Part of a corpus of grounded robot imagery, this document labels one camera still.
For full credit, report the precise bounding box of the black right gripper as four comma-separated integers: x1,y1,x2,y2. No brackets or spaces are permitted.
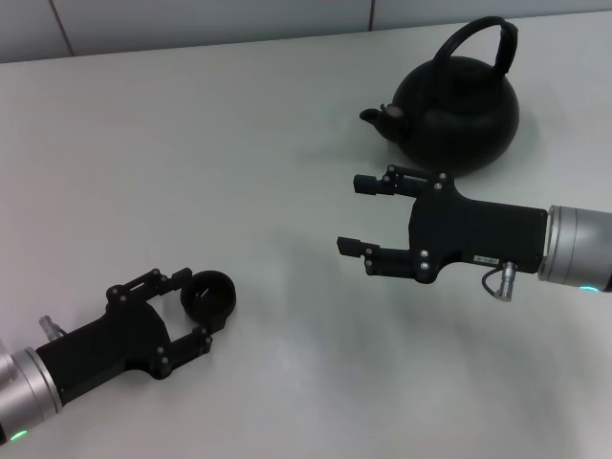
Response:
337,164,549,284

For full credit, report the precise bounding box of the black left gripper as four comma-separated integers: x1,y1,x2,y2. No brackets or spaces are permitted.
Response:
35,267,214,398

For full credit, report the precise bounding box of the small black teacup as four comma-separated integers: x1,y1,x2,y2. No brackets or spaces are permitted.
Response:
180,270,237,332

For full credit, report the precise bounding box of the black round teapot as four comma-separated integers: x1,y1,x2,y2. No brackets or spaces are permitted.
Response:
359,15,521,178

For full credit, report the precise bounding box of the left gripper connector cable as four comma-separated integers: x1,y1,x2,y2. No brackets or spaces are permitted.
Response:
38,314,71,341

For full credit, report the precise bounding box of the gripper connector cable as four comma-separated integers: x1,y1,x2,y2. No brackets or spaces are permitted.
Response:
481,260,520,302
38,314,71,341

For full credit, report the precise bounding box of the right gripper connector cable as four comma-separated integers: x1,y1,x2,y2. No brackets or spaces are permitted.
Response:
481,260,520,302

